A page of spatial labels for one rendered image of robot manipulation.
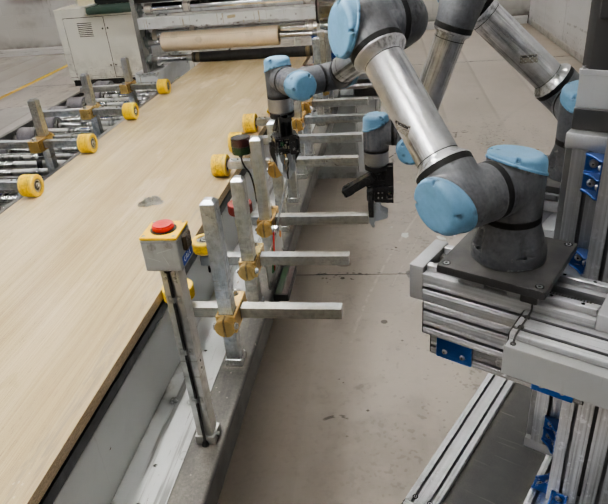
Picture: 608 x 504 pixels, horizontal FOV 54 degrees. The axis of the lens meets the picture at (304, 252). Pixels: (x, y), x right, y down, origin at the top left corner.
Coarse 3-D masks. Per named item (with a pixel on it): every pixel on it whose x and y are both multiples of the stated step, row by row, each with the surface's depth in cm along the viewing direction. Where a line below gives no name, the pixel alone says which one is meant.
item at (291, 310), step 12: (204, 312) 152; (216, 312) 152; (252, 312) 150; (264, 312) 150; (276, 312) 149; (288, 312) 149; (300, 312) 148; (312, 312) 148; (324, 312) 147; (336, 312) 147
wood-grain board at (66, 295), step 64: (256, 64) 385; (128, 128) 280; (192, 128) 272; (64, 192) 215; (128, 192) 210; (192, 192) 206; (0, 256) 175; (64, 256) 172; (128, 256) 168; (0, 320) 145; (64, 320) 142; (128, 320) 140; (0, 384) 124; (64, 384) 122; (0, 448) 108; (64, 448) 107
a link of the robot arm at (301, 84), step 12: (288, 72) 158; (300, 72) 155; (312, 72) 158; (276, 84) 162; (288, 84) 156; (300, 84) 154; (312, 84) 156; (324, 84) 160; (288, 96) 161; (300, 96) 156
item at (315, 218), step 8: (256, 216) 194; (280, 216) 193; (288, 216) 192; (296, 216) 192; (304, 216) 191; (312, 216) 191; (320, 216) 190; (328, 216) 190; (336, 216) 190; (344, 216) 189; (352, 216) 189; (360, 216) 188; (368, 216) 189; (256, 224) 195; (280, 224) 194; (288, 224) 193; (296, 224) 193; (304, 224) 193; (312, 224) 192; (320, 224) 192; (328, 224) 191
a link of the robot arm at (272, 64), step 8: (272, 56) 166; (280, 56) 165; (264, 64) 165; (272, 64) 162; (280, 64) 162; (288, 64) 164; (264, 72) 166; (272, 72) 163; (272, 80) 163; (272, 88) 166; (272, 96) 167; (280, 96) 167
